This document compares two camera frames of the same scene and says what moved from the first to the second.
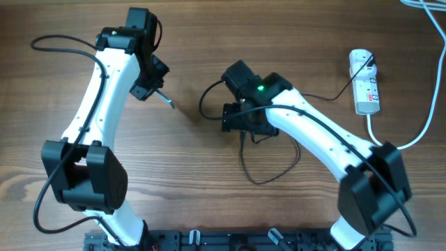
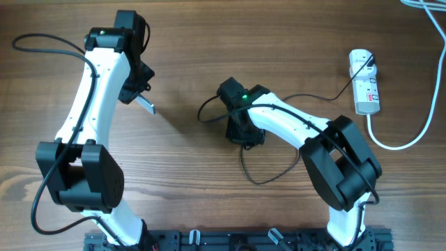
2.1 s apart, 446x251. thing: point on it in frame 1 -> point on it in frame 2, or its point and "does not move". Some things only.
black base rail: [242, 240] does not move
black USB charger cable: [371, 63] does not move
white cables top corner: [430, 5] does not move
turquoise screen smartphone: [165, 97] -> [147, 104]
